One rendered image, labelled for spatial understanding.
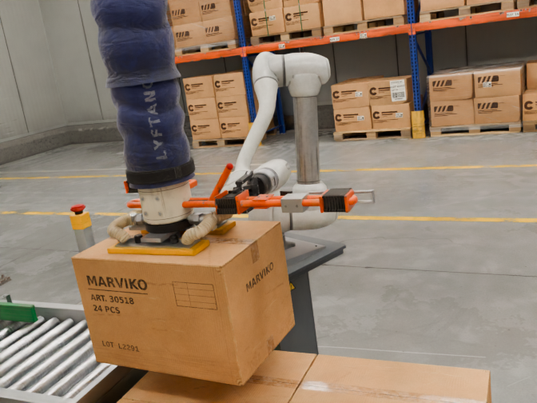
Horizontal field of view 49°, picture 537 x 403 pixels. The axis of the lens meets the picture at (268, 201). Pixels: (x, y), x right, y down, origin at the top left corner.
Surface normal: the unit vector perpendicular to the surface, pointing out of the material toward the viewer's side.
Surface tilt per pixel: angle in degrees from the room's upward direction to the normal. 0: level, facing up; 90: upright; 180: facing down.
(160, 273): 90
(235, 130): 92
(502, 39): 90
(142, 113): 71
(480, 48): 90
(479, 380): 0
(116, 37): 75
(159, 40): 80
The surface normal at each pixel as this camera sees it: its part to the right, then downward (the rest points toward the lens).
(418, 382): -0.14, -0.95
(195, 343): -0.44, 0.30
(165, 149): 0.43, -0.09
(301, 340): 0.68, 0.11
